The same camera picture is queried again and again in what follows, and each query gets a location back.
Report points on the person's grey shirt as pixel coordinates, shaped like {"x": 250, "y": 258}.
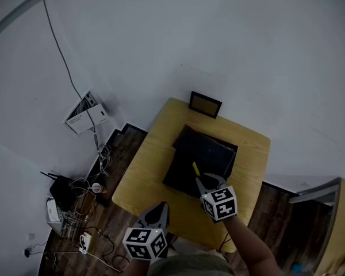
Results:
{"x": 189, "y": 266}

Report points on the black router with antennas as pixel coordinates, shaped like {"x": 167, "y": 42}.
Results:
{"x": 61, "y": 190}

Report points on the person's left forearm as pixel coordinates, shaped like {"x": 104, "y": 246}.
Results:
{"x": 136, "y": 269}

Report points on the small yellow object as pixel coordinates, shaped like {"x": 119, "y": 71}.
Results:
{"x": 196, "y": 169}

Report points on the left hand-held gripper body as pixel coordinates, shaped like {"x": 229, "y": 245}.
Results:
{"x": 145, "y": 243}

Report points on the white network device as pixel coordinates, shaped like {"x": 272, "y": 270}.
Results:
{"x": 53, "y": 214}

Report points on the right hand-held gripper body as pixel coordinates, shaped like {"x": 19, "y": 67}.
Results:
{"x": 221, "y": 204}

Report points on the small wooden table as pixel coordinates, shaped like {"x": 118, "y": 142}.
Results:
{"x": 143, "y": 183}

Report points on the black box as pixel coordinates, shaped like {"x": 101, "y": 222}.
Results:
{"x": 189, "y": 154}

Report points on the blue floor object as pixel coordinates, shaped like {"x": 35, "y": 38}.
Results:
{"x": 296, "y": 267}

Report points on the person's right forearm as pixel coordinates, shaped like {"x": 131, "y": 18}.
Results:
{"x": 253, "y": 249}

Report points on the white wall network box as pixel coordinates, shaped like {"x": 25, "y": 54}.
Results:
{"x": 89, "y": 118}

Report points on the white paper cup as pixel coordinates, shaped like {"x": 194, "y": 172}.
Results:
{"x": 96, "y": 187}

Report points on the white power strip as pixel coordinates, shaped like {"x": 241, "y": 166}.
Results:
{"x": 85, "y": 241}

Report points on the dark picture frame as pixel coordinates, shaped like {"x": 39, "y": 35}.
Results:
{"x": 205, "y": 105}

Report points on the white wall socket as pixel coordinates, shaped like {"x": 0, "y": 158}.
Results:
{"x": 31, "y": 237}

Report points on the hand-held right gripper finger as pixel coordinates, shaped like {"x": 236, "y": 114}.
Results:
{"x": 220, "y": 181}
{"x": 201, "y": 188}

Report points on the black plug adapter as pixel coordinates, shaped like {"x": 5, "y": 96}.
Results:
{"x": 27, "y": 252}

